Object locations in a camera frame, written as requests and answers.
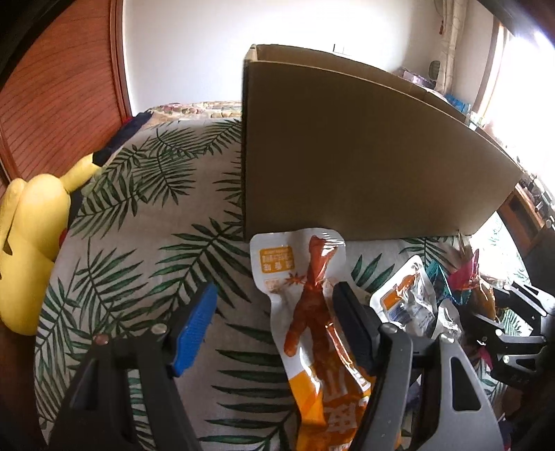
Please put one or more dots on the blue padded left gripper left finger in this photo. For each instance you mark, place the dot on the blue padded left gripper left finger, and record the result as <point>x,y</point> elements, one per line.
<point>96,412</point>

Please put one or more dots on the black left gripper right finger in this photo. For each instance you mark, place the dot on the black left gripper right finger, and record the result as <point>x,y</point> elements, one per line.
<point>454,412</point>

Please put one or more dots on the silver orange snack pouch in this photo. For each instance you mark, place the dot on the silver orange snack pouch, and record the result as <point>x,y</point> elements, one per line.
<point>408,299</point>

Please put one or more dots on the pink foil snack wrapper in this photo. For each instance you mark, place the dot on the pink foil snack wrapper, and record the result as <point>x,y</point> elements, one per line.
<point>467,276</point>

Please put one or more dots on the orange chicken foot snack pack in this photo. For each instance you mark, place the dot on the orange chicken foot snack pack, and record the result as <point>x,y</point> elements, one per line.
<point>298,270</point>

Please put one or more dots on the wooden cabinet desk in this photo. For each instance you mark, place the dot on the wooden cabinet desk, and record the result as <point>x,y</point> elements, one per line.
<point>528,215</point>

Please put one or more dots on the teal snack wrapper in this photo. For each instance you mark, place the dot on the teal snack wrapper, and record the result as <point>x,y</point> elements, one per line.
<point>441,286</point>

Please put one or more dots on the yellow Pikachu plush toy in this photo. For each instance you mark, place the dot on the yellow Pikachu plush toy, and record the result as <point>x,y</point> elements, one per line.
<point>34,216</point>

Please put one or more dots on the brown cardboard box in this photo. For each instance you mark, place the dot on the brown cardboard box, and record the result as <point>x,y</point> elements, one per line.
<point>331,142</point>

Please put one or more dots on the floral quilt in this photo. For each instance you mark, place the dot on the floral quilt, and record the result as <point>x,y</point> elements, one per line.
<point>165,113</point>

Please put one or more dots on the wooden headboard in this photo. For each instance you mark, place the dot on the wooden headboard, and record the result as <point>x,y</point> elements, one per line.
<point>67,95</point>

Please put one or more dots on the patterned curtain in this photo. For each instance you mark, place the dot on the patterned curtain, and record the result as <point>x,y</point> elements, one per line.
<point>453,18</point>

